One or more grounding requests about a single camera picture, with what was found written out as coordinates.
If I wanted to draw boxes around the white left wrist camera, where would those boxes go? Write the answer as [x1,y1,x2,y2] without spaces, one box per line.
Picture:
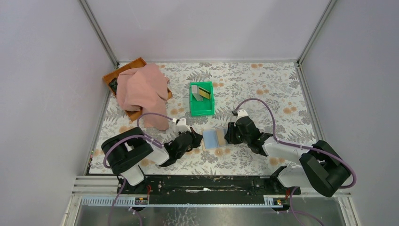
[173,118,191,133]

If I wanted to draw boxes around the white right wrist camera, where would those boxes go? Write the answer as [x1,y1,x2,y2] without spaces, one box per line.
[232,109,248,123]

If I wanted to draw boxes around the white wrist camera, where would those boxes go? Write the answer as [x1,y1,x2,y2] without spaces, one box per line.
[232,109,248,123]
[173,118,191,133]

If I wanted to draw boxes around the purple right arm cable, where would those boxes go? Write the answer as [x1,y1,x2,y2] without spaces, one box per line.
[233,98,357,189]

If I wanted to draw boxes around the gold grey striped card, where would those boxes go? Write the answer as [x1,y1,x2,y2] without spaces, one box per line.
[198,87,211,99]

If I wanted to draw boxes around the beige card holder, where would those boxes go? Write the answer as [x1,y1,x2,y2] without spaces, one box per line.
[202,128,228,150]

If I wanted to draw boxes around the green plastic bin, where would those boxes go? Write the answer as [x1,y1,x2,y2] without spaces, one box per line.
[189,81,215,116]

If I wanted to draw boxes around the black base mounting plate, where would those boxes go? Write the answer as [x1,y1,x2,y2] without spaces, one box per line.
[117,175,293,201]

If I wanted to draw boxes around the pink cloth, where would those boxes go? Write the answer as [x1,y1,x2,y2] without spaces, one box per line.
[116,64,169,115]

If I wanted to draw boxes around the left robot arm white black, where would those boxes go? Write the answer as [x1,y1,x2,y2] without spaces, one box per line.
[101,127,203,186]

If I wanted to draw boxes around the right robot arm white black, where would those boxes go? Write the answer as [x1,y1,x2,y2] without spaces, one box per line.
[224,116,352,197]

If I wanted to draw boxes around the brown wooden tray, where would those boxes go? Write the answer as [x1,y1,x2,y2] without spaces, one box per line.
[103,57,173,121]

